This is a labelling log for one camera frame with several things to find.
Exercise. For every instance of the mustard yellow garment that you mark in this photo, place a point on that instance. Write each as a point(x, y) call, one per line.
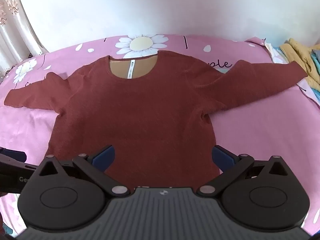
point(295, 51)

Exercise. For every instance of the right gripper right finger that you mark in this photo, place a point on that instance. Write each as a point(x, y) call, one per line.
point(232, 167)

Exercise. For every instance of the beige patterned curtain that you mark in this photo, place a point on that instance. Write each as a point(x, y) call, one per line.
point(18, 40)

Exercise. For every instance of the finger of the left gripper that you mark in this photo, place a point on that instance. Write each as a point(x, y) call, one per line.
point(17, 155)

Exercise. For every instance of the light blue garment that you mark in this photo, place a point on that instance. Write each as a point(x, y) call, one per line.
point(316, 57)

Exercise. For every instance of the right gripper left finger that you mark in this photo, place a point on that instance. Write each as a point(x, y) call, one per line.
point(94, 167)

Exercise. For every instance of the dark red knit sweater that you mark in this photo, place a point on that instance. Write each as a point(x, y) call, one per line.
point(158, 121)

